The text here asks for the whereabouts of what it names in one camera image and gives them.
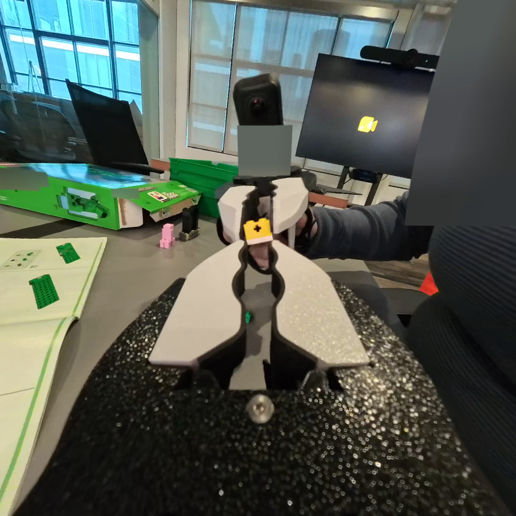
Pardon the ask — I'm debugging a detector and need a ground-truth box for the yellow tan toy brick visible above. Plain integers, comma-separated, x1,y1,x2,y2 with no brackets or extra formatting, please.
243,217,273,245

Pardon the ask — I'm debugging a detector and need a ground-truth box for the black webcam bar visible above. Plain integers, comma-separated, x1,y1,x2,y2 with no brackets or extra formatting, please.
360,45,440,70

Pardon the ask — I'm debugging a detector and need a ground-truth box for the grey desk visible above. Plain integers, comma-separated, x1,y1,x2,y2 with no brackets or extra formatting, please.
0,203,404,516

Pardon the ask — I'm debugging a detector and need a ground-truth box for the black brick build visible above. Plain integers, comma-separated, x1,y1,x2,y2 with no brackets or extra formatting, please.
179,206,201,242

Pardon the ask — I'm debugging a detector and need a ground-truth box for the person's right hand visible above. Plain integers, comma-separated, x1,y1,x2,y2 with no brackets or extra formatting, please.
247,242,275,270

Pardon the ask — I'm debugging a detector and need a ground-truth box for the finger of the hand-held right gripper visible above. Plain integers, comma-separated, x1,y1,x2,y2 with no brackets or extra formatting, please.
271,177,310,234
217,183,253,245

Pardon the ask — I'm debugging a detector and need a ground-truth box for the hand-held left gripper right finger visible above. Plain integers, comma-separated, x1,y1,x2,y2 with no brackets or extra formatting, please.
270,243,371,388

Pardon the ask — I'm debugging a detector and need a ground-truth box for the black office chair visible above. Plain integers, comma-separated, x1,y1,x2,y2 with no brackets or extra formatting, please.
65,79,164,175

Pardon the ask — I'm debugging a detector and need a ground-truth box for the white framed window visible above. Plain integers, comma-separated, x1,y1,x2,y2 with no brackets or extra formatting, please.
187,0,399,155

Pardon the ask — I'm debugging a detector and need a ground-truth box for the black framed window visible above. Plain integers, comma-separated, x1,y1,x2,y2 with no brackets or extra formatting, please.
0,0,142,103

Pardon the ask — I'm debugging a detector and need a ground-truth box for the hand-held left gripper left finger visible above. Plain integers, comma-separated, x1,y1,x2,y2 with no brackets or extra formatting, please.
148,240,248,388

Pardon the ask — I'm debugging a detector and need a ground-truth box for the black monitor on stand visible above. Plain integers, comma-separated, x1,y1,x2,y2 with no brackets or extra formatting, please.
295,53,439,207

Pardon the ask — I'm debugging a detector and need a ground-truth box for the green instruction booklet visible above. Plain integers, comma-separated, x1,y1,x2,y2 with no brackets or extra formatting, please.
0,236,108,516

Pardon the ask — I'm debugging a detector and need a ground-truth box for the green toy brick box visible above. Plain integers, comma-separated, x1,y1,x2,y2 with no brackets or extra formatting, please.
0,161,202,231

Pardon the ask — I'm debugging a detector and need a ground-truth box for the green plastic crate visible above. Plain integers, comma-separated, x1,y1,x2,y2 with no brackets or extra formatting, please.
168,157,239,218

